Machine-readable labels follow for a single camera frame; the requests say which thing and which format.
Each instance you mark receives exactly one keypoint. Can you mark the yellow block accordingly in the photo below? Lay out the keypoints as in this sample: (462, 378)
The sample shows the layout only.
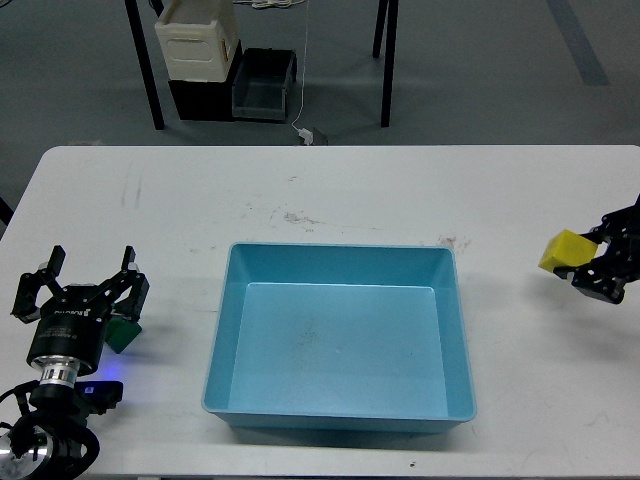
(567, 249)

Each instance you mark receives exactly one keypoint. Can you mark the black table leg right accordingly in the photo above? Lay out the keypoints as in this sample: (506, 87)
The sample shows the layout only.
(384, 42)

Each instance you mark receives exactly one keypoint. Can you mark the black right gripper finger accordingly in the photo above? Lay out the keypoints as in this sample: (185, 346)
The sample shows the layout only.
(595, 279)
(605, 227)

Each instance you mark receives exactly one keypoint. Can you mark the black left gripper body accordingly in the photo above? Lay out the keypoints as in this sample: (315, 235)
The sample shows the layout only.
(73, 328)

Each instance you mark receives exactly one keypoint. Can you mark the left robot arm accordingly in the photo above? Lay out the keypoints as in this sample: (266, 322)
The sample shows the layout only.
(51, 438)

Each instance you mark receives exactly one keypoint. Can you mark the dark grey storage bin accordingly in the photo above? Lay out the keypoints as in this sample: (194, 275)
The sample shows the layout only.
(262, 85)

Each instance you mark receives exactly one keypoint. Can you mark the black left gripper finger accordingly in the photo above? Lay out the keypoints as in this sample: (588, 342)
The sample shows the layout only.
(126, 291)
(25, 305)

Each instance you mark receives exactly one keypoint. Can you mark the green block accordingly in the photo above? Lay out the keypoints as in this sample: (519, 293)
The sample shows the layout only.
(120, 333)

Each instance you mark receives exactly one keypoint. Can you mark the black table leg left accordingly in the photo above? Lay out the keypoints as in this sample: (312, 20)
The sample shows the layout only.
(140, 45)

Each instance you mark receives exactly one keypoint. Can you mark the cream plastic crate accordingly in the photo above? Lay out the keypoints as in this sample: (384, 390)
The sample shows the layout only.
(198, 39)

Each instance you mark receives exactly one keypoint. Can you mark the blue plastic tray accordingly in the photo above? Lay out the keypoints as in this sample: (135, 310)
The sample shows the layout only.
(340, 337)

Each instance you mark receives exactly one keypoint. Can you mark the black table leg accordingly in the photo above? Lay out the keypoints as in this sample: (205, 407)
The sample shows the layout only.
(140, 45)
(384, 42)

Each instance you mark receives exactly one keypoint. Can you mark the black box under crate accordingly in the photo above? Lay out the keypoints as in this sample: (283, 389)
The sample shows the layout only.
(206, 101)

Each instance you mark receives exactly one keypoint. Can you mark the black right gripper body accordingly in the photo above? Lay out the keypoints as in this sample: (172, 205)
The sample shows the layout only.
(623, 249)

